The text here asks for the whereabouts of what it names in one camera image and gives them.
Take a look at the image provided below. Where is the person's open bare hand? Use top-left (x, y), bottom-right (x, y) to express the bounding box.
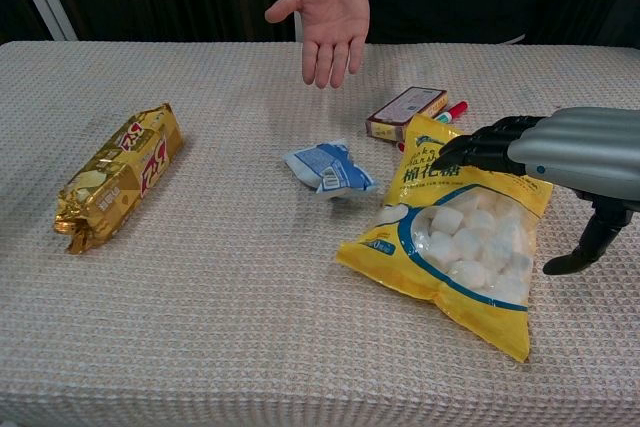
top-left (264, 0), bottom-right (372, 90)

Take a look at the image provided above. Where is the right robot hand grey black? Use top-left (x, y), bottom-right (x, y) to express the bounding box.
top-left (430, 107), bottom-right (640, 276)

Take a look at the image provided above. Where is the red white marker pen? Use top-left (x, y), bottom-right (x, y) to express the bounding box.
top-left (397, 100), bottom-right (470, 153)

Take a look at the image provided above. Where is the brown red cardboard box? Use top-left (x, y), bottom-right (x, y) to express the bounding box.
top-left (365, 86), bottom-right (449, 144)

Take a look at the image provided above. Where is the yellow marshmallow bag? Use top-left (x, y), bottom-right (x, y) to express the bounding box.
top-left (335, 113), bottom-right (554, 364)

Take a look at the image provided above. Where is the small blue white sachet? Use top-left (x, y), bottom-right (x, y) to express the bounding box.
top-left (283, 139), bottom-right (380, 196)

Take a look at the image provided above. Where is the beige woven tablecloth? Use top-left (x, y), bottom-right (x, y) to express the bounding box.
top-left (0, 40), bottom-right (640, 427)

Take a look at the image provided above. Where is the golden biscuit package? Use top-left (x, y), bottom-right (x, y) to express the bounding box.
top-left (53, 102), bottom-right (185, 255)

